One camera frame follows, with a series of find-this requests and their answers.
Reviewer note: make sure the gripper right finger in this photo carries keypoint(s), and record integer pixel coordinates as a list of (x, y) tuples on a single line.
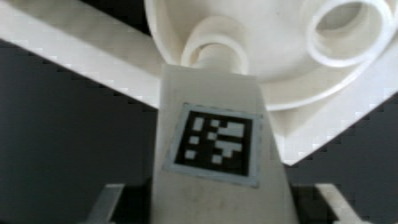
[(338, 204)]

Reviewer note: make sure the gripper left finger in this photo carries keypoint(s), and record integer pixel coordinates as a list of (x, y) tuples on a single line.
[(105, 205)]

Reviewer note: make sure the white stool leg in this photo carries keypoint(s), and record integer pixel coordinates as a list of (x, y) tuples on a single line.
[(219, 178)]

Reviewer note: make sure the white front rail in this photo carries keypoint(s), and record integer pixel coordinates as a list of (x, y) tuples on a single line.
[(77, 37)]

